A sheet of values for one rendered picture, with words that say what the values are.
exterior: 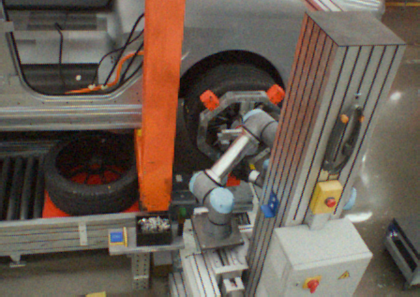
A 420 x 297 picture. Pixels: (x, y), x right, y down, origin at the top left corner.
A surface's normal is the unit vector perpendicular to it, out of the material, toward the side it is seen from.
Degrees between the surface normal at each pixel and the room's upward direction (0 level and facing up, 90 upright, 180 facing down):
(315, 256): 0
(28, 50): 50
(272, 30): 90
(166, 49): 90
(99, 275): 0
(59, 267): 0
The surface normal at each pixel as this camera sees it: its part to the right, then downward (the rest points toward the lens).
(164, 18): 0.20, 0.62
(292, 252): 0.11, -0.78
